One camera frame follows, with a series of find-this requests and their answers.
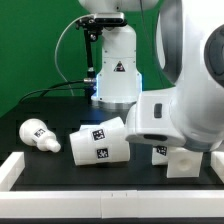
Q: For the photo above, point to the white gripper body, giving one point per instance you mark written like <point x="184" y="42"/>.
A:
<point x="153" y="113"/>

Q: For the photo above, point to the white lamp base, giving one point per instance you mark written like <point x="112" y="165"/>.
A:
<point x="181" y="163"/>

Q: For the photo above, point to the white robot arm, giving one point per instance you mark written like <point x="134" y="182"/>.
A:
<point x="190" y="50"/>

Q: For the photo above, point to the white lamp shade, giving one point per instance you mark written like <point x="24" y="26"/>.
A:
<point x="103" y="143"/>

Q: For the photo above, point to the white lamp bulb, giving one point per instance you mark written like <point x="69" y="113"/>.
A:
<point x="34" y="132"/>

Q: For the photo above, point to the white right fence bar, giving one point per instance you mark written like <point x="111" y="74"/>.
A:
<point x="217" y="163"/>

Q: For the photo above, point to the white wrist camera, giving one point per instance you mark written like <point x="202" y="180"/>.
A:
<point x="175" y="140"/>

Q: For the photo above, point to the black camera stand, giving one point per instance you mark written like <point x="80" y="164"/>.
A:
<point x="91" y="32"/>

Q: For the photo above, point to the grey rear camera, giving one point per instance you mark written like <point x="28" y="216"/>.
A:
<point x="110" y="19"/>

